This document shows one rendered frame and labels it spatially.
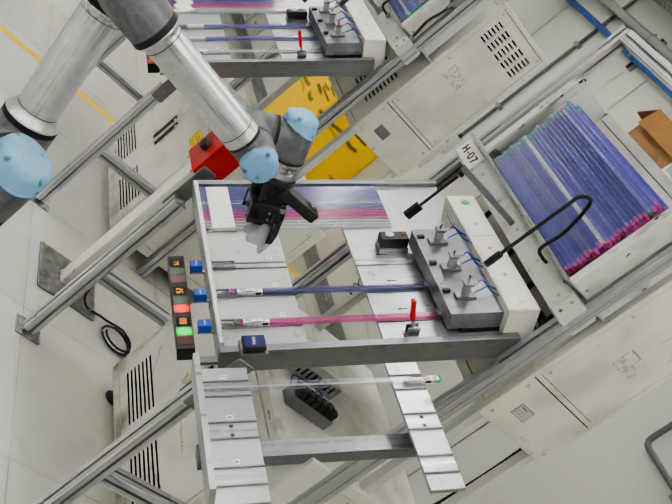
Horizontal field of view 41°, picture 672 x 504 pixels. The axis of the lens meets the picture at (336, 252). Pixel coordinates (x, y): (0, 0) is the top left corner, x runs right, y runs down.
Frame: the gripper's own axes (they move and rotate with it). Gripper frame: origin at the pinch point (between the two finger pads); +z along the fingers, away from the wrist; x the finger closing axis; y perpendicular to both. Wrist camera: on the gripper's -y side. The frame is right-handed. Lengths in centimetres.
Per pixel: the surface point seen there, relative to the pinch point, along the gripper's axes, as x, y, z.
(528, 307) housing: 18, -61, -9
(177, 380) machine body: -22, 1, 65
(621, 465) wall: -28, -177, 89
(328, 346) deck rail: 20.9, -15.3, 8.9
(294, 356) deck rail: 21.0, -8.5, 12.9
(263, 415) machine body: 11.0, -12.2, 42.2
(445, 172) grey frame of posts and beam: -49, -63, -5
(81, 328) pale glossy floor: -67, 24, 89
